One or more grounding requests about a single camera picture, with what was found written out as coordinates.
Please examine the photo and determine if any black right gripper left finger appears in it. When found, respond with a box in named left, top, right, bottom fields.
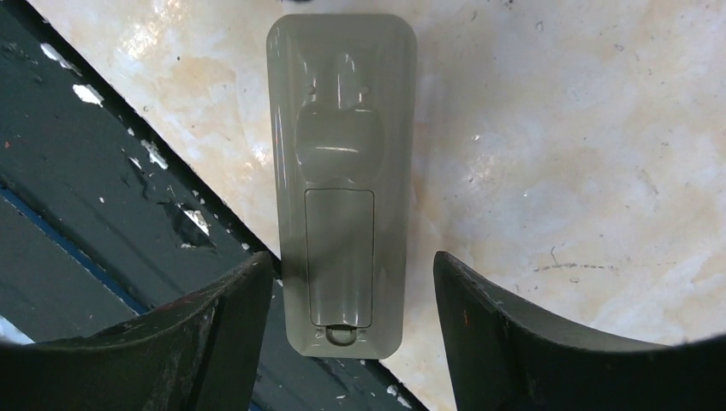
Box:
left=1, top=252, right=273, bottom=410

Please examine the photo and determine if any grey battery cover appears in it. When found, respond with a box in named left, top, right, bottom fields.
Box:
left=305, top=188, right=374, bottom=328

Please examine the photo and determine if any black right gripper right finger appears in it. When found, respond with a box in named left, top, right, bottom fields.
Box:
left=433, top=251, right=725, bottom=410

